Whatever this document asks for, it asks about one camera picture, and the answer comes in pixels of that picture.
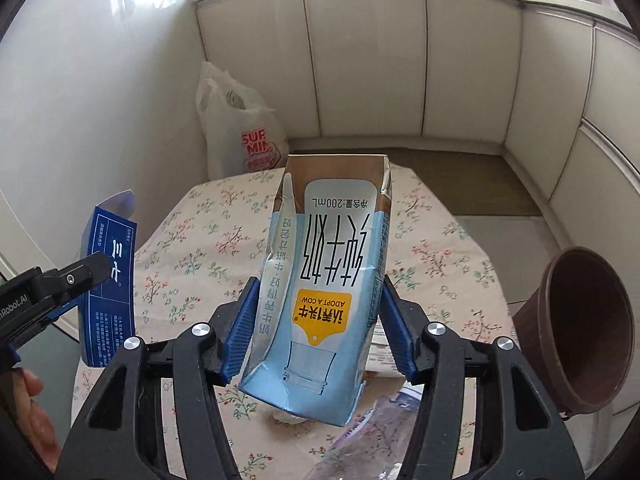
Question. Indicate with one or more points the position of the dark blue cardboard box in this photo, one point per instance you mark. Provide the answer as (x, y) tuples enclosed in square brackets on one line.
[(107, 240)]

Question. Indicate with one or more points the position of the white plastic shopping bag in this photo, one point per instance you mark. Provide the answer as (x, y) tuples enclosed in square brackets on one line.
[(240, 125)]

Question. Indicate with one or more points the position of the olive floor mat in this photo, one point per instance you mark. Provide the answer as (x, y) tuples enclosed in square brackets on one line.
[(475, 185)]

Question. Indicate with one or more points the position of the floral tablecloth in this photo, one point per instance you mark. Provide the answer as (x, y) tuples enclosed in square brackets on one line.
[(200, 220)]

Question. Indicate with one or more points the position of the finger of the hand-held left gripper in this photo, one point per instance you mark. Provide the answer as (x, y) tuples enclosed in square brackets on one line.
[(75, 275), (40, 327)]

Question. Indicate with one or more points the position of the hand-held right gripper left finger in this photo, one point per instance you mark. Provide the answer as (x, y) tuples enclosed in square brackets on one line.
[(240, 330)]

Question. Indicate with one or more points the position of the person's left hand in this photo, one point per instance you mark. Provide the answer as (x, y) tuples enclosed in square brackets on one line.
[(35, 420)]

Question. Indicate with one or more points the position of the white drawer cabinets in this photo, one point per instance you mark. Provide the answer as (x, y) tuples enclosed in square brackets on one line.
[(590, 110)]

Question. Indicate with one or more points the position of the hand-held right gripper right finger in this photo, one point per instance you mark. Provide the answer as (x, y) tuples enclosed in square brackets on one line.
[(397, 330)]

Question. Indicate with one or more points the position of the brown plastic bin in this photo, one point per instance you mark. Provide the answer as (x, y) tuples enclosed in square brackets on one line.
[(585, 330)]

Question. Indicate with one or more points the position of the frosted glass sliding door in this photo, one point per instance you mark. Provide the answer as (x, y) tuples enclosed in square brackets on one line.
[(20, 230)]

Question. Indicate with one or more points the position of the light blue milk carton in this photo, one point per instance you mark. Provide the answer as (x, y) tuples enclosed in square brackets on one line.
[(330, 240)]

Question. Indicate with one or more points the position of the white door cabinets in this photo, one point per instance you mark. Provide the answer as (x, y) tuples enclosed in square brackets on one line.
[(360, 60)]

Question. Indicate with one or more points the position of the clear plastic wrapper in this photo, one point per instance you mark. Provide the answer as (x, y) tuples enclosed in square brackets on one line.
[(380, 420)]

